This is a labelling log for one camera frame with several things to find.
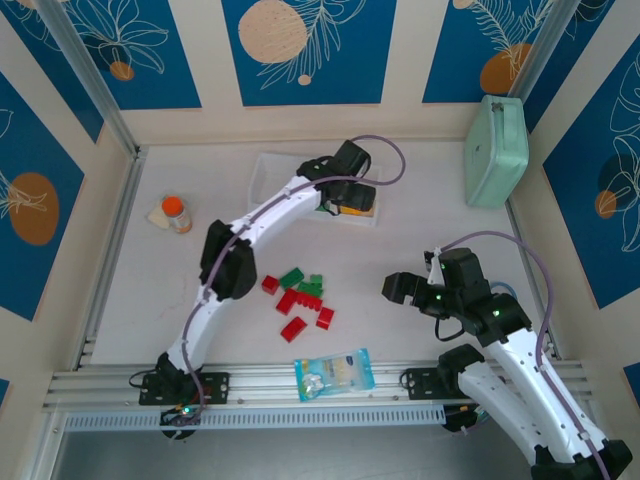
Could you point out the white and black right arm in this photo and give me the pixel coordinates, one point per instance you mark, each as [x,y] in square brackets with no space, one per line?
[525,380]

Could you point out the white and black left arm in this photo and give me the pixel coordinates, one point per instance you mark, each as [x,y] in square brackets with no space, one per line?
[280,210]

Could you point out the green curved lego brick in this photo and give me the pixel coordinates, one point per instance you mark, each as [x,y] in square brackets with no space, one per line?
[316,280]

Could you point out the green long lego brick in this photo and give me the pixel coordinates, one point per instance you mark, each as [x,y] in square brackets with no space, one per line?
[310,289]
[291,278]

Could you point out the white translucent compartment container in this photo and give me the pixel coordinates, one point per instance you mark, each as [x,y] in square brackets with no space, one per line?
[270,172]

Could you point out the red square lego brick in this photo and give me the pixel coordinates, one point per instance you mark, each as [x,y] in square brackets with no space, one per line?
[270,285]

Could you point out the red curved lego brick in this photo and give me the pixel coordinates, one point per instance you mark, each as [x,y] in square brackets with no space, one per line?
[293,329]
[325,318]

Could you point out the red long lego brick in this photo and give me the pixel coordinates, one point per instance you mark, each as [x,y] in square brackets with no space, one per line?
[286,301]

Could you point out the mint green zipper case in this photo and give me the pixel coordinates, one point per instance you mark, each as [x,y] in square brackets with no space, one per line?
[495,150]

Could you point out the blue and white snack package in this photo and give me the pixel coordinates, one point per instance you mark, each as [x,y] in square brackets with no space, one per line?
[335,375]

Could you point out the orange capped bottle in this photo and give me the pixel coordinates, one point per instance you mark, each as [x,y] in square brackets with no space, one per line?
[177,215]

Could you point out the cream sponge wedge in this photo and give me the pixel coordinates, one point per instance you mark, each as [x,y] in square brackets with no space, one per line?
[156,216]

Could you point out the aluminum side rail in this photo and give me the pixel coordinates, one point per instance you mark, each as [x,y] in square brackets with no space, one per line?
[112,250]
[522,225]

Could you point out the aluminum front rail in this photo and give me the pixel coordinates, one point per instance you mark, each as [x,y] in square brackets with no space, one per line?
[260,385]

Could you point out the aluminum corner post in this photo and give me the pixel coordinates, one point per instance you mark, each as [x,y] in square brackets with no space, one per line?
[543,45]
[90,75]

